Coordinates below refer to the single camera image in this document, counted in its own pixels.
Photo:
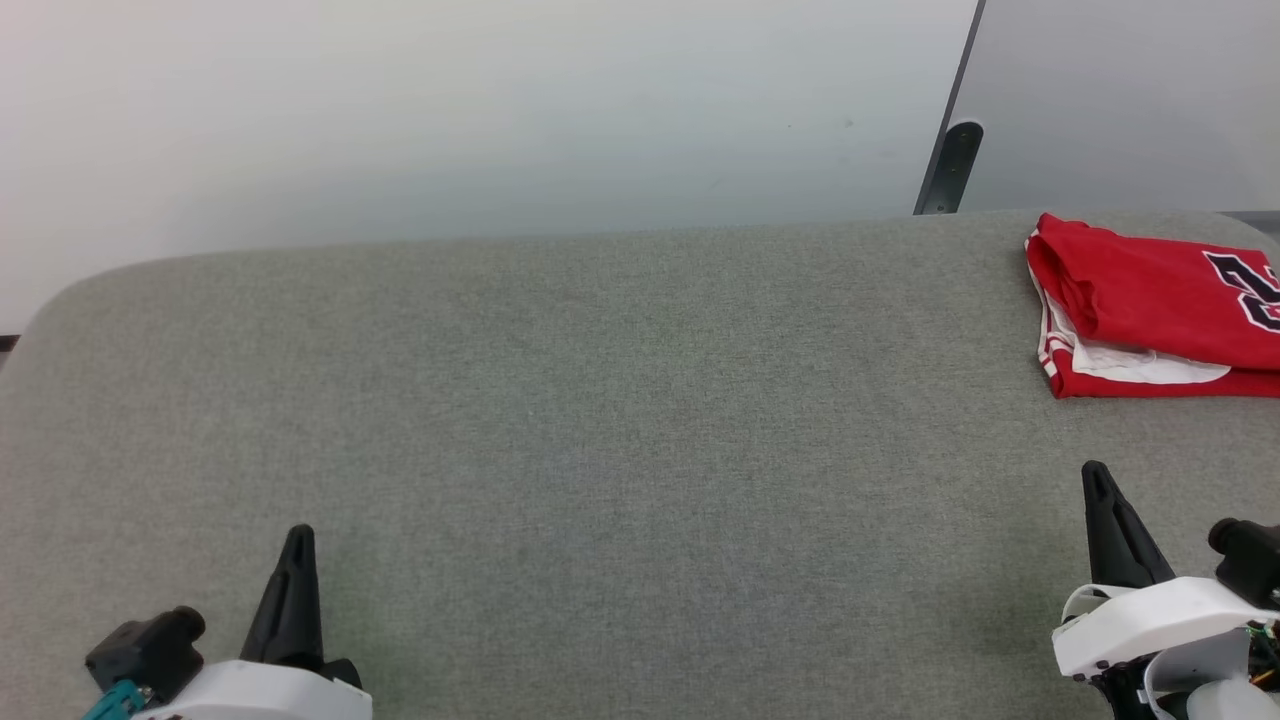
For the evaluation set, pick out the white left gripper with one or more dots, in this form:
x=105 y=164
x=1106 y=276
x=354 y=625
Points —
x=270 y=695

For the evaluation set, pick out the red and white towel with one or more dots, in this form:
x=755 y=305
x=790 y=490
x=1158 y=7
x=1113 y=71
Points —
x=1130 y=300

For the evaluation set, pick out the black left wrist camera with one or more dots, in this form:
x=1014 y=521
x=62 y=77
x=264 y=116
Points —
x=150 y=650

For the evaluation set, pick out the dark partition foot bracket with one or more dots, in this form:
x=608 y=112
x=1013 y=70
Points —
x=955 y=165

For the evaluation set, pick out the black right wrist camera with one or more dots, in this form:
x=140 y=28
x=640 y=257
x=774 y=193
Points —
x=1250 y=560

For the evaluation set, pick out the aluminium partition post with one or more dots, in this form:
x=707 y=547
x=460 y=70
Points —
x=962 y=60

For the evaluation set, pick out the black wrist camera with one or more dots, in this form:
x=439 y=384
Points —
x=150 y=650
x=1250 y=560

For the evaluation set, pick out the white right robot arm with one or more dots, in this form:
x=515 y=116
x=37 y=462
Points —
x=1225 y=700

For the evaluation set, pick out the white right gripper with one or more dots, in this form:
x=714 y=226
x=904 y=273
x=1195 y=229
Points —
x=1150 y=615

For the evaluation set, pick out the grey partition panel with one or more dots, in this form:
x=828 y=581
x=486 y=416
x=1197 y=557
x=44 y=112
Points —
x=1120 y=100

